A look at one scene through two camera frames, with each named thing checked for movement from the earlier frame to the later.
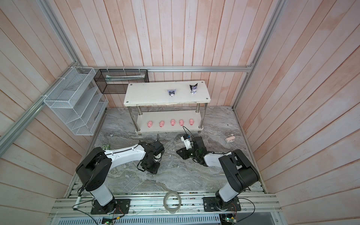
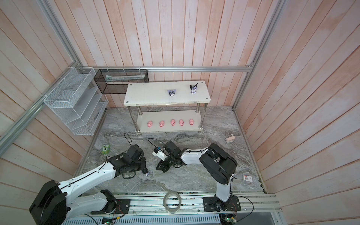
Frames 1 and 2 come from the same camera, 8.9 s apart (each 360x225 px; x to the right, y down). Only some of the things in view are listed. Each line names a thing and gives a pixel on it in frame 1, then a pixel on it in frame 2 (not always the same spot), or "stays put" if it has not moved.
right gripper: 184,152 -> 164,167
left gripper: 153,170 -> 143,165
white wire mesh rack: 78,101 stays put
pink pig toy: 150,123 stays put
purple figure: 171,92 stays put
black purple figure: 193,88 stays put
